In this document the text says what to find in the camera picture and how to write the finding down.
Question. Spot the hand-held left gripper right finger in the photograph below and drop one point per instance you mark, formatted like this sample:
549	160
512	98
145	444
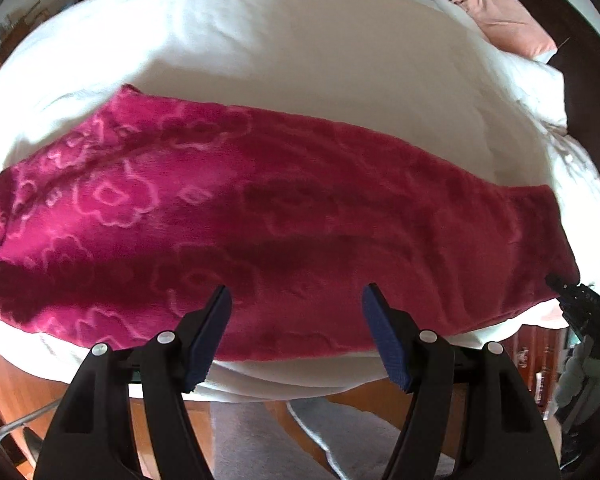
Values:
387	340

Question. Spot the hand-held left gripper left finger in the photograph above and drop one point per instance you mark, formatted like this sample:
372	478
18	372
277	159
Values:
207	340

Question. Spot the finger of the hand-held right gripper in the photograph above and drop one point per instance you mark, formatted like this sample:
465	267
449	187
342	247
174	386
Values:
567	294

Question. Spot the magenta fleece blanket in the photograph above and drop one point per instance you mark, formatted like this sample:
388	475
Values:
280	220

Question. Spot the person's right forearm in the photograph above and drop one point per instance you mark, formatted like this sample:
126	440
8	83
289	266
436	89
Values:
580	380

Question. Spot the metal framed chair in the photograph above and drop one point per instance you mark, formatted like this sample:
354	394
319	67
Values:
30	435

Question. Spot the dark wooden headboard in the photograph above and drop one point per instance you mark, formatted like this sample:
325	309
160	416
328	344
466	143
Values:
590	60

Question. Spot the pink pillow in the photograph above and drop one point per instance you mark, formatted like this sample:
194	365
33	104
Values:
500	15

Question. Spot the white bed blanket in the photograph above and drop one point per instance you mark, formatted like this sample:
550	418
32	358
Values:
280	35

